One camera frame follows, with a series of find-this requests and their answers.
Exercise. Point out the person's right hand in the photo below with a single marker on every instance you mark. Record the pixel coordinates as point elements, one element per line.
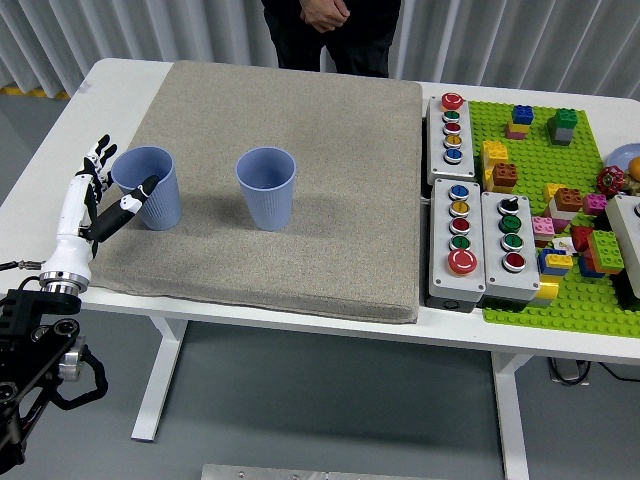
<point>315,12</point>

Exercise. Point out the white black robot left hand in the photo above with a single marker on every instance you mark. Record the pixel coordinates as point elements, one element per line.
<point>70,245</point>

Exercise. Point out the person's left hand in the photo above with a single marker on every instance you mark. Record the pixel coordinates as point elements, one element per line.
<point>337,10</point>

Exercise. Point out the blue ribbed cup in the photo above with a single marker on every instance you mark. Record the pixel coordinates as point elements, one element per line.
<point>270,210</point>
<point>165,210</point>

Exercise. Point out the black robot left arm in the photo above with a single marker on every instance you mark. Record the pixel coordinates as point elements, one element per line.
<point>30,305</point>

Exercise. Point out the person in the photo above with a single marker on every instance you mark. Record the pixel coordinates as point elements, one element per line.
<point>365,50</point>

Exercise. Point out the white table leg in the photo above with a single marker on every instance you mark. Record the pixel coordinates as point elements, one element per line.
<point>160,380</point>
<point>510,410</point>

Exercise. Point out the white pleated curtain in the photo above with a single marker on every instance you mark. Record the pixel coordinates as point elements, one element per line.
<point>500,40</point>

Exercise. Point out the grey-brown mat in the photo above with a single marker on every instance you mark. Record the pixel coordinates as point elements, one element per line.
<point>325,200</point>

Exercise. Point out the grey five-button control box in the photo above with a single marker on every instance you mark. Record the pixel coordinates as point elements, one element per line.
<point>465,170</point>
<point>442,280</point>

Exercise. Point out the blue toy brick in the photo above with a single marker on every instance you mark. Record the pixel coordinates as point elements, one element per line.
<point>522,115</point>
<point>590,270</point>
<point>544,267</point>

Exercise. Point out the pink toy brick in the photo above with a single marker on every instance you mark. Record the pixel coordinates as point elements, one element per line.
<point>514,135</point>
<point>543,226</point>

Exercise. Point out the brown toy brick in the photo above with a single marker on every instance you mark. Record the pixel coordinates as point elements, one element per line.
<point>505,175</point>
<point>568,200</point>

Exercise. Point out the green brick baseplate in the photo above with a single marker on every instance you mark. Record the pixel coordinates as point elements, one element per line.
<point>535,150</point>

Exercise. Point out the green toy brick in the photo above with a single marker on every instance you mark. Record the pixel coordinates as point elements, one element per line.
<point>566,119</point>

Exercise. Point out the grey toy brick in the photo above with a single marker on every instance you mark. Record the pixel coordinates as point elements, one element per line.
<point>562,136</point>

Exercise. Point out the grey four-button control box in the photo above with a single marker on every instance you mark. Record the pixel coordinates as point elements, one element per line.
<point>492,240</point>

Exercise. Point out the white toy brick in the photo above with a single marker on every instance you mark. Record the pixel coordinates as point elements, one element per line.
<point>557,210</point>

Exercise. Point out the blue plate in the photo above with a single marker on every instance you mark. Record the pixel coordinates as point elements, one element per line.
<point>622,156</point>

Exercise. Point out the magenta toy brick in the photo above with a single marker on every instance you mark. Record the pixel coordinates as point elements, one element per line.
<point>594,205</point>

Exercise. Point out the red toy brick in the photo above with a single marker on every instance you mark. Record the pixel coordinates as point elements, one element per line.
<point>581,238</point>

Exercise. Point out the orange fruit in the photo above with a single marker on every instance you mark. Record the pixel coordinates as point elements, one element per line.
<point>636,167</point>

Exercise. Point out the yellow cylinder toy brick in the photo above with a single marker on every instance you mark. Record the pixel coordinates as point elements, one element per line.
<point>547,289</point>

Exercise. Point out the white box with black base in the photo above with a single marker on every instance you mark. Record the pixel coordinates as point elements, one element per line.
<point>625,220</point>

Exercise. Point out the green orange layered brick stack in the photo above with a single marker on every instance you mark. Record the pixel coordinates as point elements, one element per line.
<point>605,247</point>

